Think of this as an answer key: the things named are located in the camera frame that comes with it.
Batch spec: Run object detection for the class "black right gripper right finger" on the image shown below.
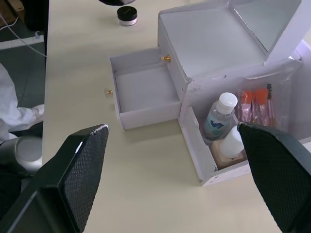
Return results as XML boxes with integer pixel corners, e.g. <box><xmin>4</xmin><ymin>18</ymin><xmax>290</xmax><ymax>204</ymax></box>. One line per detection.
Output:
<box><xmin>237</xmin><ymin>121</ymin><xmax>311</xmax><ymax>233</ymax></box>

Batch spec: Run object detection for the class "white cable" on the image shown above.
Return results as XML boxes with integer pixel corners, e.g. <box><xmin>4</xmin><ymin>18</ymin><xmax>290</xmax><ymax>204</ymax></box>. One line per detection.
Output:
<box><xmin>0</xmin><ymin>14</ymin><xmax>47</xmax><ymax>59</ymax></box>

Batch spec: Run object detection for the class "white drawer with crystal knob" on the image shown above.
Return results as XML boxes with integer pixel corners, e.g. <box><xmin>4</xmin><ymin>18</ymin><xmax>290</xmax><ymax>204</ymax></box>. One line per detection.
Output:
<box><xmin>157</xmin><ymin>12</ymin><xmax>190</xmax><ymax>100</ymax></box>

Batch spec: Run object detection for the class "white power strip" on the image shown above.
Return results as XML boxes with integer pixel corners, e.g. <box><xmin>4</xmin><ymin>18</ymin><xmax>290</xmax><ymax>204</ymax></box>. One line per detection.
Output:
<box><xmin>0</xmin><ymin>35</ymin><xmax>45</xmax><ymax>50</ymax></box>

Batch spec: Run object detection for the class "beige bottle with white cap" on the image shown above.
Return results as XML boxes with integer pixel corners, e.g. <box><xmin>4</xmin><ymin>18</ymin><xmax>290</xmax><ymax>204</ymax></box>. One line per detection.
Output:
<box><xmin>210</xmin><ymin>125</ymin><xmax>248</xmax><ymax>170</ymax></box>

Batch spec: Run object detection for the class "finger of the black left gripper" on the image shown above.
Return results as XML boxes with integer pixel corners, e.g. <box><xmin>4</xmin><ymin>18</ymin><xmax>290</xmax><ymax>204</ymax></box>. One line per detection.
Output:
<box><xmin>99</xmin><ymin>0</ymin><xmax>135</xmax><ymax>6</ymax></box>

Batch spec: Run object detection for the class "pink jar with black lid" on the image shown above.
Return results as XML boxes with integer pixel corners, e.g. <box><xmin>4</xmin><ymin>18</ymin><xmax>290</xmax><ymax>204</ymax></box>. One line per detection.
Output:
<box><xmin>117</xmin><ymin>6</ymin><xmax>138</xmax><ymax>26</ymax></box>

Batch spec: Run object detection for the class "white makeup organizer box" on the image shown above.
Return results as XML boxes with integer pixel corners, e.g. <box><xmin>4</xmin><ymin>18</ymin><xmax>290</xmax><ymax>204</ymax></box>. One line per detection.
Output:
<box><xmin>157</xmin><ymin>9</ymin><xmax>311</xmax><ymax>187</ymax></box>

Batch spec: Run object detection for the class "white drawer with scuffed front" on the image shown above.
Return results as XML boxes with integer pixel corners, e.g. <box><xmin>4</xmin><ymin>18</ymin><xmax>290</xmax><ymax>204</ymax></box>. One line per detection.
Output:
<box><xmin>104</xmin><ymin>47</ymin><xmax>182</xmax><ymax>132</ymax></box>

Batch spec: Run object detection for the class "pink brush set in bag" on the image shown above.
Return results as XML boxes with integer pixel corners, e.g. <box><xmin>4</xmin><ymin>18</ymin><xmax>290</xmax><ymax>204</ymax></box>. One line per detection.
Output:
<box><xmin>237</xmin><ymin>83</ymin><xmax>291</xmax><ymax>133</ymax></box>

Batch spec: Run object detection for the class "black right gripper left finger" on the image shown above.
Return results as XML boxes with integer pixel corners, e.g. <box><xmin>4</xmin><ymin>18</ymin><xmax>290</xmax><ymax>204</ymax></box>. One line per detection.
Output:
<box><xmin>0</xmin><ymin>124</ymin><xmax>109</xmax><ymax>233</ymax></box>

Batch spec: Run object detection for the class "silver robot body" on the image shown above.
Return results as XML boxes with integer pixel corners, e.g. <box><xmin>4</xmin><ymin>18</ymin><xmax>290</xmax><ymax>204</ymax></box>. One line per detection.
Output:
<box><xmin>0</xmin><ymin>135</ymin><xmax>43</xmax><ymax>176</ymax></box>

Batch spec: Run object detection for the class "white mirror lid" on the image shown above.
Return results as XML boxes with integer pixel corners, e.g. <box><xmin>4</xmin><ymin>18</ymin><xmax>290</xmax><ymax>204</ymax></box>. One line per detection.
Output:
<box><xmin>227</xmin><ymin>0</ymin><xmax>311</xmax><ymax>67</ymax></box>

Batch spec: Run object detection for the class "white cloth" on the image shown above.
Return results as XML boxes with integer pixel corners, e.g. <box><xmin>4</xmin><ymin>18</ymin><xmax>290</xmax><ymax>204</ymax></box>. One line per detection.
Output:
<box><xmin>0</xmin><ymin>63</ymin><xmax>46</xmax><ymax>144</ymax></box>

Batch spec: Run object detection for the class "clear bottle with white cap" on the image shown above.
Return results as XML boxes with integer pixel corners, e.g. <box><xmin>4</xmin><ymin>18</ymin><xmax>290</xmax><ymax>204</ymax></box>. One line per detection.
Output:
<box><xmin>203</xmin><ymin>92</ymin><xmax>239</xmax><ymax>144</ymax></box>

